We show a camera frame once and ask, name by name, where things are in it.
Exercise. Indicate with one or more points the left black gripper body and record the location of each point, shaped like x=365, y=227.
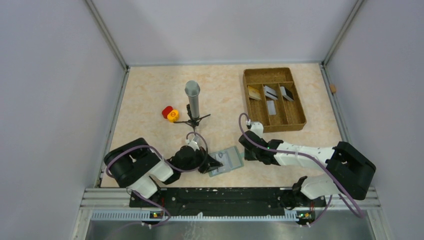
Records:
x=201, y=159

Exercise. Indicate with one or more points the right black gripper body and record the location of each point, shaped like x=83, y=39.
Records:
x=251, y=155

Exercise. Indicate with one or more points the silver VIP credit card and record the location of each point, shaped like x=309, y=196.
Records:
x=224, y=164

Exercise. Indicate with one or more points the green card holder wallet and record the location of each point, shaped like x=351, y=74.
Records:
x=230, y=158

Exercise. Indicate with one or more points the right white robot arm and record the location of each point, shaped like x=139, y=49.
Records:
x=344, y=170

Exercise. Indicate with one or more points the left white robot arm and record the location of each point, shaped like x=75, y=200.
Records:
x=134, y=165

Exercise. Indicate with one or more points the gold card in tray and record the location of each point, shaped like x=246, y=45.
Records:
x=253, y=93

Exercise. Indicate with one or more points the brown woven cutlery tray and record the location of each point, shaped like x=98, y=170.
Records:
x=290, y=115

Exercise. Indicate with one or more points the grey microphone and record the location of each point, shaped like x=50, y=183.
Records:
x=192, y=90

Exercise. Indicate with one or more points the small wooden block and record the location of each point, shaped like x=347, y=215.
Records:
x=333, y=88

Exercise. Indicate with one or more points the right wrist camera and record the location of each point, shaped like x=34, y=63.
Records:
x=255, y=127

